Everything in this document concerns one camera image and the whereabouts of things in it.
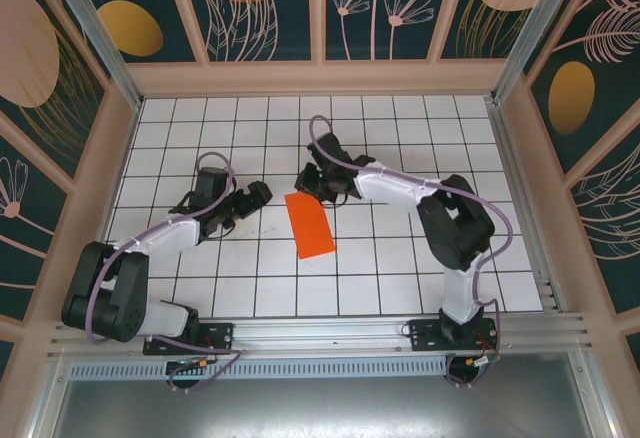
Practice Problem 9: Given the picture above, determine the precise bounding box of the grey metal sheet panel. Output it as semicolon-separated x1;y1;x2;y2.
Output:
29;352;616;438

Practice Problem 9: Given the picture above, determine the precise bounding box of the small electronics board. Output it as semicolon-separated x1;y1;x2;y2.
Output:
467;355;503;374
166;357;221;375

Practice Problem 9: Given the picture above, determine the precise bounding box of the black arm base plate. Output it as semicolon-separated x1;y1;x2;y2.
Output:
408;318;500;354
143;321;236;357

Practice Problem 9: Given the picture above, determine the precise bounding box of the aluminium mounting rail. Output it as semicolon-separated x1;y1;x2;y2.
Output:
47;311;596;359

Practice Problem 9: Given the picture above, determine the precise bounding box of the grey slotted cable duct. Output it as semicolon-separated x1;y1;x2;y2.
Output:
68;356;451;380

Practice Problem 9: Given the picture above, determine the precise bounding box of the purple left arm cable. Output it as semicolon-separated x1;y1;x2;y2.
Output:
85;151;242;393

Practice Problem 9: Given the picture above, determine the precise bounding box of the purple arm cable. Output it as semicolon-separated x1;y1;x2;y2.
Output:
85;151;242;393
308;114;514;389

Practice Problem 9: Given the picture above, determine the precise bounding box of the aluminium frame post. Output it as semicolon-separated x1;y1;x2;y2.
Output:
39;0;146;112
490;0;601;105

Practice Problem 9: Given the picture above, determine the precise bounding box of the aluminium side rail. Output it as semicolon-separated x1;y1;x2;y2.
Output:
484;97;571;314

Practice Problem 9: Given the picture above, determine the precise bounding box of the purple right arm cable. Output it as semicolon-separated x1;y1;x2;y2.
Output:
308;114;514;389

